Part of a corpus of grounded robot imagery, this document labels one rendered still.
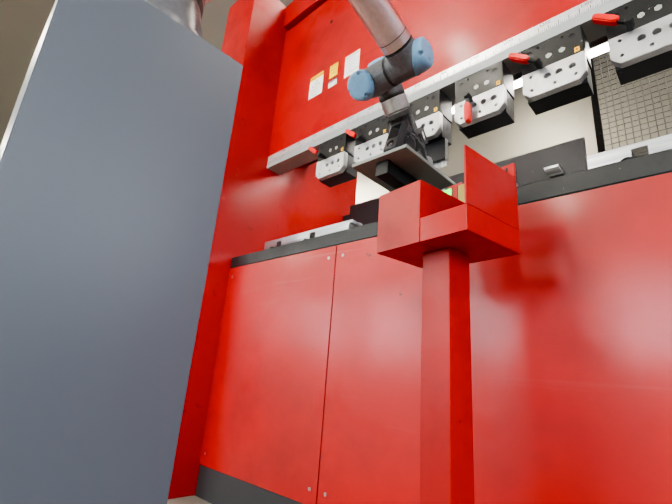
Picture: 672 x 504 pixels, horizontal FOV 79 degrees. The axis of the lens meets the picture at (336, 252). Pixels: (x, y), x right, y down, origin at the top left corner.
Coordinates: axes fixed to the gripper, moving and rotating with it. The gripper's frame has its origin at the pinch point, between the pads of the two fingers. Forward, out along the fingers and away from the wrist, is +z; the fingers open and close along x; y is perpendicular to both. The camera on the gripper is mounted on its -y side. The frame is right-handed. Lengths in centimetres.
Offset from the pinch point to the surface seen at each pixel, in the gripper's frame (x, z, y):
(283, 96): 80, -50, 50
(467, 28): -14, -36, 37
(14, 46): 433, -238, 97
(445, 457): -26, 31, -69
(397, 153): -5.0, -10.4, -14.8
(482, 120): -17.5, -8.7, 15.6
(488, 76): -20.4, -19.5, 22.6
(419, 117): 2.8, -16.3, 20.1
